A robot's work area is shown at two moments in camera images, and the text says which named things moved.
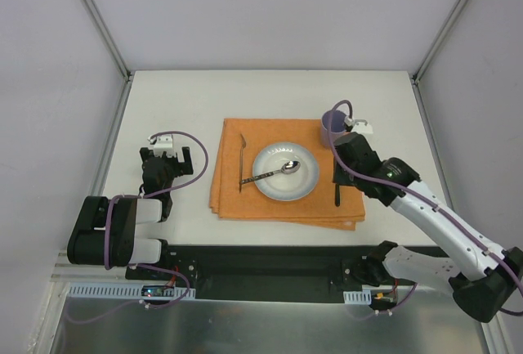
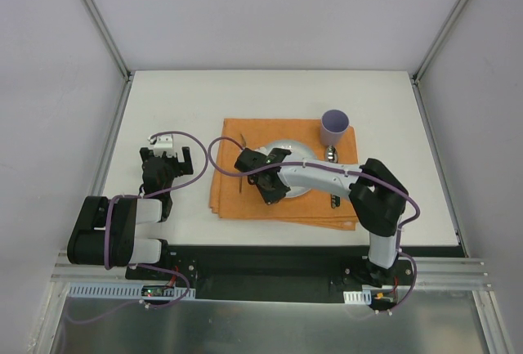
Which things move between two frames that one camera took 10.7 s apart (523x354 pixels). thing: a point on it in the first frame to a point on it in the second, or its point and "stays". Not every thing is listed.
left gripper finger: [145, 154] stays
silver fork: [243, 145] stays
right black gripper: [339, 172] to [264, 191]
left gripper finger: [185, 168] stays
